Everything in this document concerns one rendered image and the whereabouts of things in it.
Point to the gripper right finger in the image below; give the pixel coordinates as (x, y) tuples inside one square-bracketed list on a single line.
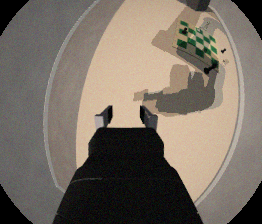
[(147, 118)]

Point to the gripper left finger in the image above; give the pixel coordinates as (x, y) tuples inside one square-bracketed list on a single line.
[(103, 119)]

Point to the green and cream chessboard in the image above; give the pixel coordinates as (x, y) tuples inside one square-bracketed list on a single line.
[(201, 45)]

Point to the black chess king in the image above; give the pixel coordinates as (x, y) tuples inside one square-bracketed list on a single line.
[(206, 70)]

